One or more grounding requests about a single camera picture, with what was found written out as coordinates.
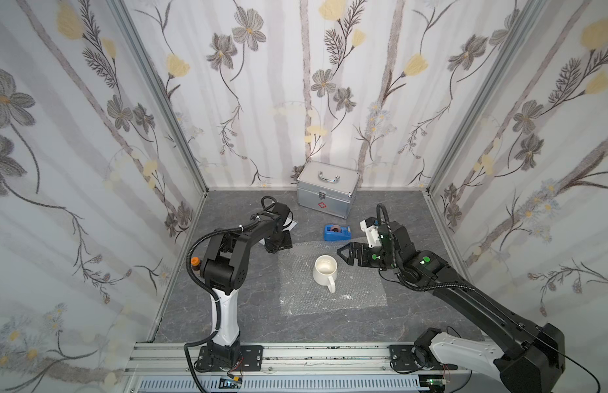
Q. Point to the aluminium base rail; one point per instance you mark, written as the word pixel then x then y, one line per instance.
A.
pixel 163 367

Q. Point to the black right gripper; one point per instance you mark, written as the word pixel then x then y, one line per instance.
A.
pixel 370 255

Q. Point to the blue tape dispenser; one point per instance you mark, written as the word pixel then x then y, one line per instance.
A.
pixel 336 233

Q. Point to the white plastic pouch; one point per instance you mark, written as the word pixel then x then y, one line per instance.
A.
pixel 291 225

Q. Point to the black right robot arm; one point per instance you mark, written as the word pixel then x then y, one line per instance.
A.
pixel 522 355

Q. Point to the clear bubble wrap sheet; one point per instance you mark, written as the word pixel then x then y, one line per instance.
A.
pixel 314 280

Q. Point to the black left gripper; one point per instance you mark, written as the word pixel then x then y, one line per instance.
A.
pixel 278 241

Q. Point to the silver aluminium first-aid case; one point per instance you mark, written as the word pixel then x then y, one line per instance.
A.
pixel 326 188

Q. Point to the small orange-capped brown bottle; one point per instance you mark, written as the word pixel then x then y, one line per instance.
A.
pixel 195 264

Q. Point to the white slotted cable duct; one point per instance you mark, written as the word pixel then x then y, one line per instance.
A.
pixel 316 383

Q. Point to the white ceramic mug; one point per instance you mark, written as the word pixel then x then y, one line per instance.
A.
pixel 325 272

